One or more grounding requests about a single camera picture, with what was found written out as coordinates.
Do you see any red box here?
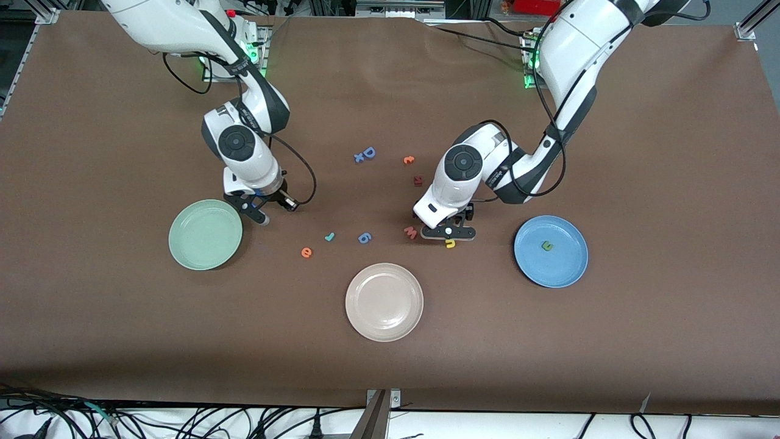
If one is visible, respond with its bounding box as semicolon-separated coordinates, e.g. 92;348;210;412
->
514;0;564;16

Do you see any teal floor cable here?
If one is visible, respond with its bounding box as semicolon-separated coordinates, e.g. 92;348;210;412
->
84;399;120;426

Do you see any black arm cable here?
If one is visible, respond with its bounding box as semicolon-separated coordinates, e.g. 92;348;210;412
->
161;52;317;208
474;0;567;202

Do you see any aluminium frame rail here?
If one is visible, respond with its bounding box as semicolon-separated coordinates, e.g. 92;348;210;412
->
0;21;44;120

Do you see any mint green plastic plate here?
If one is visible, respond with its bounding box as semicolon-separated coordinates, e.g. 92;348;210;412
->
168;199;244;271

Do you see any blue plastic plate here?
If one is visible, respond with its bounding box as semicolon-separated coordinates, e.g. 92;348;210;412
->
514;215;589;289

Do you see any black table power cable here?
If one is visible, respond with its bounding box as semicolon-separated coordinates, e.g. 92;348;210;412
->
424;21;537;52

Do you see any dark metal strut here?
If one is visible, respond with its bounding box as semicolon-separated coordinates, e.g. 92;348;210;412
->
349;390;391;439

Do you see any grey metal equipment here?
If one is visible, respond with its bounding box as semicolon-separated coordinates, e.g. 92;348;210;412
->
355;0;447;19

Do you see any beige plastic plate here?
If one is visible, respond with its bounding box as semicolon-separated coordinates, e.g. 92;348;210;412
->
345;263;425;343

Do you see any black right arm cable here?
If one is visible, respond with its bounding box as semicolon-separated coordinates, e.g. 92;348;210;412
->
161;52;317;208

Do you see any brown table cover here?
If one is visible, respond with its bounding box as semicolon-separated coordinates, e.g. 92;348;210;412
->
0;11;780;416

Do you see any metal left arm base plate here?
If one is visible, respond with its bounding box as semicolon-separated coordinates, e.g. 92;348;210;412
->
521;29;545;91

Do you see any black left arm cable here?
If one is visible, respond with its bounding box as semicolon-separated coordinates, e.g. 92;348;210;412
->
474;0;567;202

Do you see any grey metal bracket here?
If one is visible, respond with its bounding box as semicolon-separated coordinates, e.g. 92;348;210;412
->
366;388;402;409

